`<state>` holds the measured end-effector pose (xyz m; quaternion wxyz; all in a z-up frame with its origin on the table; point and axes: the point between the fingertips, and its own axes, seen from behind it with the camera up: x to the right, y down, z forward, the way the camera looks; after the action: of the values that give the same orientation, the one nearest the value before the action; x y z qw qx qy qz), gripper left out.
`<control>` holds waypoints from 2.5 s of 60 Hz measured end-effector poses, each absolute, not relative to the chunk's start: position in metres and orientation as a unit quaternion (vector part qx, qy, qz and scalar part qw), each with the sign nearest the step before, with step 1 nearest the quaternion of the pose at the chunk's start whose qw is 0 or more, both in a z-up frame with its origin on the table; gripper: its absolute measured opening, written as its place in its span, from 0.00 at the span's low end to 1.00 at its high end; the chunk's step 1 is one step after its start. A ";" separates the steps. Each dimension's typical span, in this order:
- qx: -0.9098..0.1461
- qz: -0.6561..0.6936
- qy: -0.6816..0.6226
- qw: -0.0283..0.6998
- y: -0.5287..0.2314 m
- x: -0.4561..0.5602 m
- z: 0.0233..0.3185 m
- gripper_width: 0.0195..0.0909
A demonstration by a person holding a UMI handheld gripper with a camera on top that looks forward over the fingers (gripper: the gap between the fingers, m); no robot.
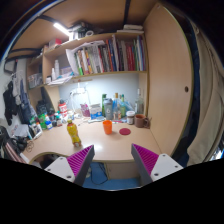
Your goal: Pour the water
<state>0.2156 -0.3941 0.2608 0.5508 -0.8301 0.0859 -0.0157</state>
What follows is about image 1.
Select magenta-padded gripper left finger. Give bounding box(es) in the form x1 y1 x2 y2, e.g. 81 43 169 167
44 144 96 187

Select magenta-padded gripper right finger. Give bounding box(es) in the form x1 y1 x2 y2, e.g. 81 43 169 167
130 143 185 187

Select yellow-labelled drink bottle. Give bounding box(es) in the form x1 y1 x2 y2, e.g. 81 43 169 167
66 118 83 148

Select blue and white small bottle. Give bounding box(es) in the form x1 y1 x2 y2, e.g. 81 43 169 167
44 119 54 131

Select brown mug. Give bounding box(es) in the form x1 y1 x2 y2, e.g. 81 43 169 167
134 113 150 129

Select green canister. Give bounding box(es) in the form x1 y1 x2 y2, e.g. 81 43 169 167
38 113 48 130

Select flat round red coaster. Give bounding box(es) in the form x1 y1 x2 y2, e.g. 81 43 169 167
118 127 132 136

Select brown jar with white lid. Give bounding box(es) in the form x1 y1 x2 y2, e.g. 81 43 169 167
126 110 136 126

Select red and white canister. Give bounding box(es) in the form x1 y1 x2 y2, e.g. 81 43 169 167
57 99 69 118

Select orange plastic cup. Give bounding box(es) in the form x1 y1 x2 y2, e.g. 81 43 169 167
102 119 114 136

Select pink packet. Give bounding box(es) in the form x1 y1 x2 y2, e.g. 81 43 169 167
79 102 91 118

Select blue and white carton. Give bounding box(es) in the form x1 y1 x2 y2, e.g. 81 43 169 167
89 103 104 120

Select clear glass bottle white cap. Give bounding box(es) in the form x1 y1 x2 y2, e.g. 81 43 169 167
134 88 145 115

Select beige curtain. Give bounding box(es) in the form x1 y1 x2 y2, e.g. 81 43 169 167
186 29 224 166

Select grey shaker bottle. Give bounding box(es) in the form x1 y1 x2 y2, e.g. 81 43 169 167
103 97 114 121

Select clear bottle with gold cap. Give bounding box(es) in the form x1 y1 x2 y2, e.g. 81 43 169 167
112 92 121 121

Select dark hanging clothes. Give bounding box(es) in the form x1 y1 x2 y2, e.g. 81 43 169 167
2 78 34 126

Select white desk lamp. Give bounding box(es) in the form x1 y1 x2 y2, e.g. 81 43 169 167
70 82 92 104

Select wooden shelf unit with books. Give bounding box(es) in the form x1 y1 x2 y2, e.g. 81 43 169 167
26 24 149 101

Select ceiling light strip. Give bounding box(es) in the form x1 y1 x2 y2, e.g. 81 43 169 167
52 21 72 37

